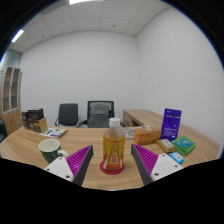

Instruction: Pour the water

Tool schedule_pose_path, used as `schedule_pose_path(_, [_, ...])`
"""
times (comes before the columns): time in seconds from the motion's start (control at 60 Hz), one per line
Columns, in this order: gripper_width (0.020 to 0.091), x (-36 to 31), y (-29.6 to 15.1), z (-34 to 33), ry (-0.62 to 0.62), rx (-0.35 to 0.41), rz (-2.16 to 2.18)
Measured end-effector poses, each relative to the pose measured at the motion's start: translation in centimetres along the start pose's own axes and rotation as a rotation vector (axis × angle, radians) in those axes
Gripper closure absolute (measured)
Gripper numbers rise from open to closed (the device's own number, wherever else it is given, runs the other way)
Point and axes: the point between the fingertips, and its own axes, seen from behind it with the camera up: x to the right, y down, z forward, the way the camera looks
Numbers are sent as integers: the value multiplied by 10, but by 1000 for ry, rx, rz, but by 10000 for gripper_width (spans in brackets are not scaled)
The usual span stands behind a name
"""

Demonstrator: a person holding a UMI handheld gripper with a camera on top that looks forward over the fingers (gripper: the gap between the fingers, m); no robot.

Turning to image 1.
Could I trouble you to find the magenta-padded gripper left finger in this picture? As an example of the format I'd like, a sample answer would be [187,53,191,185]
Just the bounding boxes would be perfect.
[44,144,95,187]

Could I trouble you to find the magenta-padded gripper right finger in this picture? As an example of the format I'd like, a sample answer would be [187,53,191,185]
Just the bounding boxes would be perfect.
[130,143,184,186]

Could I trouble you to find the orange-labelled drink bottle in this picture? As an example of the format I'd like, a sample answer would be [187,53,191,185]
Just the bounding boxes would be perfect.
[101,117,126,173]

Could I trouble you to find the small tan box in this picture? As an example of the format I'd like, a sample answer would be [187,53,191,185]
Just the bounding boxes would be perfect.
[155,138,178,154]

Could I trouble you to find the small light-blue packet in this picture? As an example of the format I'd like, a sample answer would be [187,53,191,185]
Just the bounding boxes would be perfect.
[168,151,185,165]

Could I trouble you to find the green and white mug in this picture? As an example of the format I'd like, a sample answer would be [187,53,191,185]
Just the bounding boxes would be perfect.
[37,138,70,164]

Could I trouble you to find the orange cardboard box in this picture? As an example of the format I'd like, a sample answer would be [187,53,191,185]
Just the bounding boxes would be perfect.
[132,127,163,146]

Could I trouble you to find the green packet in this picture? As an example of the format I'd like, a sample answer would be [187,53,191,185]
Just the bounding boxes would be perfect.
[171,135,197,157]

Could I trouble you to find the white printed leaflet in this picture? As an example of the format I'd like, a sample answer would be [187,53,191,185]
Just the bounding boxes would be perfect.
[40,127,68,139]

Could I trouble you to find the purple upright box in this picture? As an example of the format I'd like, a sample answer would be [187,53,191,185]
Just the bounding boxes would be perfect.
[160,107,183,141]

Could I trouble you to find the wooden side desk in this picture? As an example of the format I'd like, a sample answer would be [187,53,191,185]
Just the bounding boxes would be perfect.
[122,109,168,129]

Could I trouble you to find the small yellow-brown box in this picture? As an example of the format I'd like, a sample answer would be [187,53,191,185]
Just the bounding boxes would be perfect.
[33,117,49,134]

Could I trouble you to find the black padded office chair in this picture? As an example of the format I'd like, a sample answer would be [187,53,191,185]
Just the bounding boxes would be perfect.
[54,102,80,128]

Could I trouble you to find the black mesh office chair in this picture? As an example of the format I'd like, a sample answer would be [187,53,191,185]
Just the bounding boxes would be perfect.
[78,100,116,129]

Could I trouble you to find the dark brown box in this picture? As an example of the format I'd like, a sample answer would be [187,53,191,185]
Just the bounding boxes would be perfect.
[21,110,30,130]

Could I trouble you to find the wooden glass-door cabinet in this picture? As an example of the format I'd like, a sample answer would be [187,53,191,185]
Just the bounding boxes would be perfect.
[0,65,24,136]

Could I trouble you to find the square ceiling light panel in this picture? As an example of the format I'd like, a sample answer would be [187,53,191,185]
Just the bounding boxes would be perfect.
[10,28,25,44]
[68,0,101,6]

